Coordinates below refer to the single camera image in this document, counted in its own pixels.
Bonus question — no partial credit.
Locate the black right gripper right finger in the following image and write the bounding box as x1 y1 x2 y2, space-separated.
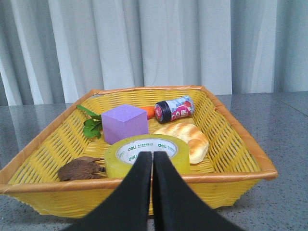
153 152 242 231

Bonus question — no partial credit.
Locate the yellow woven plastic basket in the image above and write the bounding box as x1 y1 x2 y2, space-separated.
0 86 278 218

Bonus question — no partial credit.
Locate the brown toy animal figure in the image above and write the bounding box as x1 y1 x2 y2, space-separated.
58 156 105 181

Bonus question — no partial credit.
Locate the orange toy carrot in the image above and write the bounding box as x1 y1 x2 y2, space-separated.
77 104 156 139

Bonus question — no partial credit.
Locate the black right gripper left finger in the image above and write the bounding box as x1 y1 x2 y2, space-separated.
64 152 153 231

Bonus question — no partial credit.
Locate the purple foam cube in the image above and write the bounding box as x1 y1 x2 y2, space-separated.
101 104 149 144

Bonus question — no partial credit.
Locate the yellow tape roll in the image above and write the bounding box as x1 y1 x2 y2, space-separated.
104 134 191 179

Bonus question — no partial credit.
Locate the small printed jar black lid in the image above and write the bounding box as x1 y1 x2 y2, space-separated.
154 96 195 123

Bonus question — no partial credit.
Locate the toy bread croissant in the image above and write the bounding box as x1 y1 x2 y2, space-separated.
153 122 209 164

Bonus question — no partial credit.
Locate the white pleated curtain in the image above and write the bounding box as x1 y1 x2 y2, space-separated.
0 0 308 106

